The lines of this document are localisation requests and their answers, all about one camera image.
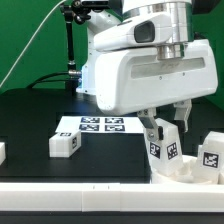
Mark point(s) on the white border rail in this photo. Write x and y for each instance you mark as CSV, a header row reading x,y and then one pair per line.
x,y
91,197
2,152

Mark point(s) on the white round stool seat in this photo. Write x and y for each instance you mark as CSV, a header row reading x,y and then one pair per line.
x,y
181,176

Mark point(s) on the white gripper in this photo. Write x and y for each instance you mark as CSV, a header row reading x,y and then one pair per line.
x,y
138,70

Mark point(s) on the white left border rail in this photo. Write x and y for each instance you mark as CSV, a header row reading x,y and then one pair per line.
x,y
2,152

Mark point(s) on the black camera on stand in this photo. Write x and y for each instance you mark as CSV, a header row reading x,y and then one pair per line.
x,y
102,4

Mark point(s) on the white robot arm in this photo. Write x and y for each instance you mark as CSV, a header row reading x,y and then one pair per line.
x,y
177,12

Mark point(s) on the paper sheet with markers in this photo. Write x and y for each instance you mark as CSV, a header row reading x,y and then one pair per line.
x,y
94,124

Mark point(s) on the white front border rail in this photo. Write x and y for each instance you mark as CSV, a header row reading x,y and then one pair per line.
x,y
91,197

